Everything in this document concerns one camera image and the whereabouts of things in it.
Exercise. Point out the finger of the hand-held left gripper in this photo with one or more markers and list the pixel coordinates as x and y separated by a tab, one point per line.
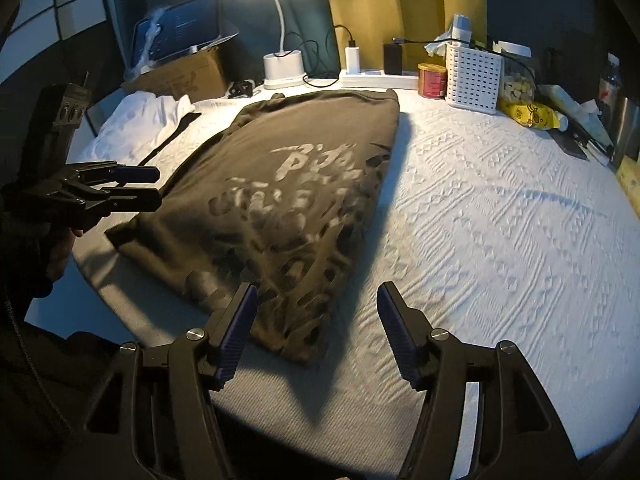
142	174
142	200

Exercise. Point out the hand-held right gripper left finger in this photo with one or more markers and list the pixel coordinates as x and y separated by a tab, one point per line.
237	330

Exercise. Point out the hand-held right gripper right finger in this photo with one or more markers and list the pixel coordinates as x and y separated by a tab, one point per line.
395	332

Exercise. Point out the brown printed t-shirt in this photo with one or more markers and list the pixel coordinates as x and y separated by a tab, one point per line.
280	135

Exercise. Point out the person's left hand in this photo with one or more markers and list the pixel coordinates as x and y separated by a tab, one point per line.
60	255

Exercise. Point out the cardboard box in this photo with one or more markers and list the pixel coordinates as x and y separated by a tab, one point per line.
185	77

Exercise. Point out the small black gadget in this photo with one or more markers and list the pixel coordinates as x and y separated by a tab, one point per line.
241	89

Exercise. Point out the smartphone with clear wrap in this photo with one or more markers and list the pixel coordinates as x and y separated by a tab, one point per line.
147	40

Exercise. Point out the tablet on stand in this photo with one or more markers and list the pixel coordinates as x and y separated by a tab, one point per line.
190	22

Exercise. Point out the white desk lamp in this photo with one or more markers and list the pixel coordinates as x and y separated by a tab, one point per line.
282	67

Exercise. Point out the dark grey curtain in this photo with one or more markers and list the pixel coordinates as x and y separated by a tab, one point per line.
250	10

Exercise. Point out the white charger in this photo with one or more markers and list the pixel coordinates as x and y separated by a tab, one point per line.
352	60

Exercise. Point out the white power strip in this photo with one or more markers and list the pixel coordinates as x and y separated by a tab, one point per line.
375	80

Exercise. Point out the red can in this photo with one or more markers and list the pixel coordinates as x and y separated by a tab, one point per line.
432	82

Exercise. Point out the grey phone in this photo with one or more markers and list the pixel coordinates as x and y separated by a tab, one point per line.
570	146

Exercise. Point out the yellow snack bag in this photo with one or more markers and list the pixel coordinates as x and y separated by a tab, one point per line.
530	115

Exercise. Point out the white perforated basket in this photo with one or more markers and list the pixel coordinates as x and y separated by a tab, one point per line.
472	77

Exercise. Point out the clear jar white lid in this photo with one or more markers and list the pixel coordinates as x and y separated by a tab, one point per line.
517	90

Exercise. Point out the black eyeglasses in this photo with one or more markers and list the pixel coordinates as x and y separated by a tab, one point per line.
595	147

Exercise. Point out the black charger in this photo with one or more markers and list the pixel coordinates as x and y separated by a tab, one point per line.
393	59

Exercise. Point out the yellow tissue box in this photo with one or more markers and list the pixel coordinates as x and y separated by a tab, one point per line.
630	177

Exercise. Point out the wet wipes pack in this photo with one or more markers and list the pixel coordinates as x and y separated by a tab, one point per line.
565	102

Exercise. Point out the yellow curtain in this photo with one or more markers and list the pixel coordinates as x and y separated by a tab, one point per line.
380	10

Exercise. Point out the crumpled white tissue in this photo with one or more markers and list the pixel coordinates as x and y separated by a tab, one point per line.
437	45

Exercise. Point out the steel tumbler black lid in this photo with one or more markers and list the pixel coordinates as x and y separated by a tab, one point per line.
627	127

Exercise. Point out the clear water bottle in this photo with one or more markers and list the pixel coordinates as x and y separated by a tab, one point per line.
610	82

